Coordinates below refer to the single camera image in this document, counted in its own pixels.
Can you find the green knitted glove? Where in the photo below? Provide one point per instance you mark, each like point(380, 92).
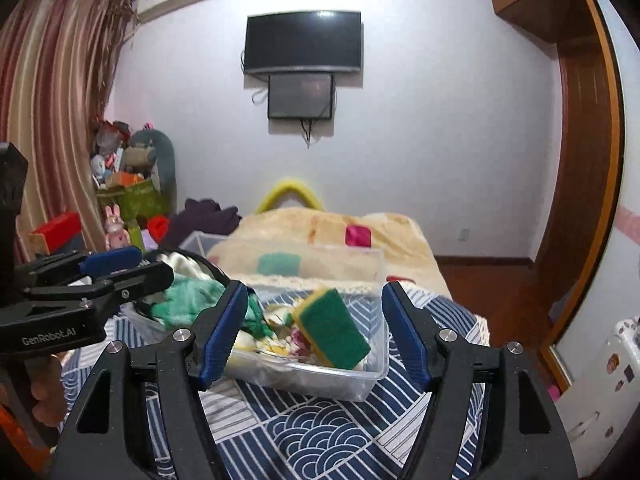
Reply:
point(174, 314)

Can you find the beige plush blanket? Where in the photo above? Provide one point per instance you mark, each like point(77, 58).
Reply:
point(325, 239)

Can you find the striped red beige curtain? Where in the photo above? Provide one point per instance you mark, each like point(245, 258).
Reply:
point(58, 64)

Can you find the floral fabric pouch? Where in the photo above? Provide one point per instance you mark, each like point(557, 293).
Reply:
point(287, 341)

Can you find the grey green plush toy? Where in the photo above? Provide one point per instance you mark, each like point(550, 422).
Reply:
point(151, 154)

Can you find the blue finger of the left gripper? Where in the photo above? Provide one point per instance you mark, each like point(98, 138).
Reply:
point(115, 260)

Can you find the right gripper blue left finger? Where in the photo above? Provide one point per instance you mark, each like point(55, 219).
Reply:
point(214, 332)

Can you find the clear plastic storage box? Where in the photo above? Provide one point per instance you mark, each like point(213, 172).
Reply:
point(308, 378)

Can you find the dark purple clothing pile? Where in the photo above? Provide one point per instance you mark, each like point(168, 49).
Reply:
point(205, 216)

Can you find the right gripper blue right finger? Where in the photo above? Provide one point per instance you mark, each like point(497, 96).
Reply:
point(414, 332)

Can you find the large wall television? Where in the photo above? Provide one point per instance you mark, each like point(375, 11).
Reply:
point(304, 41)

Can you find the wall power socket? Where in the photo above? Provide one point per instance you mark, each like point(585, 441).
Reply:
point(464, 235)

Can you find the yellow curved pillow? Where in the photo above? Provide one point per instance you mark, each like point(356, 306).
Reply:
point(289, 189)

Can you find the green cardboard box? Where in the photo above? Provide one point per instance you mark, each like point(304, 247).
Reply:
point(137, 201)

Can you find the red box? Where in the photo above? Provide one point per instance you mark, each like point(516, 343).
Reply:
point(60, 235)

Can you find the wooden door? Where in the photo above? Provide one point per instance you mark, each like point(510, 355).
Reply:
point(588, 177)

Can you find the green yellow sponge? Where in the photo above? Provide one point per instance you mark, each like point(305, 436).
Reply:
point(334, 336)

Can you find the blue white patterned bedspread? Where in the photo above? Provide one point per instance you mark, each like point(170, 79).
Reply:
point(262, 433)

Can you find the small wall monitor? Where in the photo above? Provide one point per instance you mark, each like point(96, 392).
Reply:
point(303, 96)

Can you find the pink rabbit doll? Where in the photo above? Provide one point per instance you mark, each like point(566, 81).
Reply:
point(116, 234)

